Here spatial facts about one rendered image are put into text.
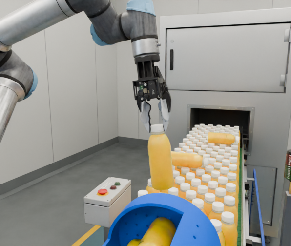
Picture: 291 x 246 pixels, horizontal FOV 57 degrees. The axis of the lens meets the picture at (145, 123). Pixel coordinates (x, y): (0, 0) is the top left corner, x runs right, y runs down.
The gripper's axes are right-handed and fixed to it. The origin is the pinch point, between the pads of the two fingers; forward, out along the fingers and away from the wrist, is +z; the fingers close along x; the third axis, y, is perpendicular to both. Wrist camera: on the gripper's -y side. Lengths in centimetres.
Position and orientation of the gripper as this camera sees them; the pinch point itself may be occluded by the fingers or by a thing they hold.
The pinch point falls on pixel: (157, 127)
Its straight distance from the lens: 78.5
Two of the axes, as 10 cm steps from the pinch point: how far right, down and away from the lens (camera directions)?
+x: 9.6, -1.0, -2.8
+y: -2.6, 1.1, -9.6
